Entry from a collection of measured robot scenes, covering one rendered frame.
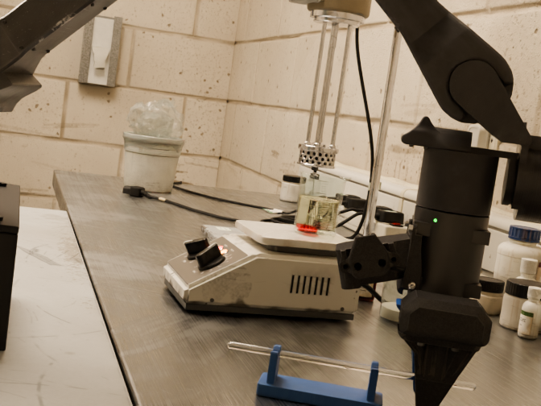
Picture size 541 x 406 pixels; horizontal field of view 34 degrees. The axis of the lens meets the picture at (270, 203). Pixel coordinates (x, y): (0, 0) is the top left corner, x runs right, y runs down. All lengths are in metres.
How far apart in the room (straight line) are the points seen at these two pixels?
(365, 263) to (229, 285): 0.32
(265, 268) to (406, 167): 0.95
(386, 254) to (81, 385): 0.25
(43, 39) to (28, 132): 2.68
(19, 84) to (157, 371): 0.26
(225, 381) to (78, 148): 2.74
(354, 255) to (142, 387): 0.19
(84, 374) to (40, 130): 2.74
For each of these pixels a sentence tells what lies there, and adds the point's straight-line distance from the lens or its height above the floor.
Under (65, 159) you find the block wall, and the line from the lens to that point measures 3.44.
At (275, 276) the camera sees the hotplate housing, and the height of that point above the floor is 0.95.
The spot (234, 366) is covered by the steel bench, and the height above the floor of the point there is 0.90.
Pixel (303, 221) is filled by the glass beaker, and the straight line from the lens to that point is 1.01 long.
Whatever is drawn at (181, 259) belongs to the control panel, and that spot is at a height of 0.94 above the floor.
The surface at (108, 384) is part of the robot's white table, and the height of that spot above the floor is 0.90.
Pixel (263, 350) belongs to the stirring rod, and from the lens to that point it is 0.73.
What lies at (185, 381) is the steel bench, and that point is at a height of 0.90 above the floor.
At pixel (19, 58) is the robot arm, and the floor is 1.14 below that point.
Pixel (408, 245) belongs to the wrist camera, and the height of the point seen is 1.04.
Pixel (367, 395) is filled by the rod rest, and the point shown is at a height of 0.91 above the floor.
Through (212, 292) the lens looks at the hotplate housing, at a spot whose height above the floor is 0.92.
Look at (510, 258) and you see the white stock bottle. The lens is 1.22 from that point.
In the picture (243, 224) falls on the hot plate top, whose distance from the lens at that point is 1.04.
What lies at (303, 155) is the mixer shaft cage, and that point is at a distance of 1.46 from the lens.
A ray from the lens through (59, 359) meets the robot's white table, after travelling 0.76.
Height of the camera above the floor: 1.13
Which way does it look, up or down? 6 degrees down
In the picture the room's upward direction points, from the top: 8 degrees clockwise
